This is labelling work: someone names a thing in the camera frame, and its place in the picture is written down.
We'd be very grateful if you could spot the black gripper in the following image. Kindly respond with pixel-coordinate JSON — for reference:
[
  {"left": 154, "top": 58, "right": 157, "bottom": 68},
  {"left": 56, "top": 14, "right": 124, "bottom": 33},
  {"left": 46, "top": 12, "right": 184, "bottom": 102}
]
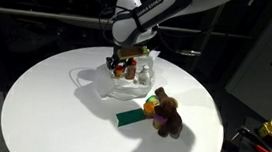
[{"left": 104, "top": 52, "right": 127, "bottom": 73}]

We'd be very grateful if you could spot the brown spice jar red lid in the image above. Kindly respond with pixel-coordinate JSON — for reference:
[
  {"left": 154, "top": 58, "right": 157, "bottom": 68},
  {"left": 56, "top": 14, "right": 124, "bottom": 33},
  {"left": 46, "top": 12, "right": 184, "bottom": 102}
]
[{"left": 125, "top": 58, "right": 139, "bottom": 82}]

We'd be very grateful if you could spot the purple lid dough container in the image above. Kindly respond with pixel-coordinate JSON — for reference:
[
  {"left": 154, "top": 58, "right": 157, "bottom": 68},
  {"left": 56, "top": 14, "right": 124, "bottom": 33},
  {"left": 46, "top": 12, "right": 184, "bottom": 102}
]
[{"left": 151, "top": 113, "right": 168, "bottom": 131}]

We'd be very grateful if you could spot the brown reindeer plush toy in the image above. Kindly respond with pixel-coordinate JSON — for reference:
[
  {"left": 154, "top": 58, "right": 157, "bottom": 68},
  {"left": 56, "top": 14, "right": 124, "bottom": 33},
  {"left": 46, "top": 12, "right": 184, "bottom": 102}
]
[{"left": 149, "top": 86, "right": 187, "bottom": 141}]

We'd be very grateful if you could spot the white plastic bag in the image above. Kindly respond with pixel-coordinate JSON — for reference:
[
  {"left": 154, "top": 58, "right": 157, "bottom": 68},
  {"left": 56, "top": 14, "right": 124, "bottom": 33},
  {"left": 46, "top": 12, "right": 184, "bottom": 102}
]
[{"left": 92, "top": 45, "right": 161, "bottom": 105}]

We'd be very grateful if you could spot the green block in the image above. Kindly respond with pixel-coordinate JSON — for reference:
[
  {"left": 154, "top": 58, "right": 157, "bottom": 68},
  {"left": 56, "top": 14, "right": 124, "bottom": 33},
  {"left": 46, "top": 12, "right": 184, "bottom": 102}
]
[{"left": 113, "top": 105, "right": 148, "bottom": 131}]

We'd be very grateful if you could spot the yellow-orange lid dough container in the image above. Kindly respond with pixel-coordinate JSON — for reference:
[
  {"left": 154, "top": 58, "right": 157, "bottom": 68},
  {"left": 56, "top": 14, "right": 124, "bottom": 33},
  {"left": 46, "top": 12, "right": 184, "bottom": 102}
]
[{"left": 141, "top": 101, "right": 157, "bottom": 119}]

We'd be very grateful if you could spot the metal window railing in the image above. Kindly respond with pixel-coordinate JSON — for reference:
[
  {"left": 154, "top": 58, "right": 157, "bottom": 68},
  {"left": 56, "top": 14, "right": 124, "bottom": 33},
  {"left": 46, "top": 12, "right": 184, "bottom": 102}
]
[{"left": 0, "top": 0, "right": 259, "bottom": 61}]

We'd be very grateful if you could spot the grey cabinet panel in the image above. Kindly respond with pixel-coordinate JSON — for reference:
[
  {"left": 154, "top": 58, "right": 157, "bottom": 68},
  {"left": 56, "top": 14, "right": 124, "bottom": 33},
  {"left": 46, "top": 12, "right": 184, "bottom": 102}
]
[{"left": 221, "top": 0, "right": 272, "bottom": 122}]

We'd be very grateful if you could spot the wrist camera on wooden plate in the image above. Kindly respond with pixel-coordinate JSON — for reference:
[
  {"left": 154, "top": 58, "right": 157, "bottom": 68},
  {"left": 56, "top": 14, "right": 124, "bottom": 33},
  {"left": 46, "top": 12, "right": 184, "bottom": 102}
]
[{"left": 115, "top": 43, "right": 151, "bottom": 63}]

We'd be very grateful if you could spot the red handled black clamp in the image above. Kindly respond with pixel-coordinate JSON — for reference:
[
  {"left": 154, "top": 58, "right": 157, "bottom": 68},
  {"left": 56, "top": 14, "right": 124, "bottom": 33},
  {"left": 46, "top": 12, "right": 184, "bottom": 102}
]
[{"left": 234, "top": 125, "right": 272, "bottom": 152}]

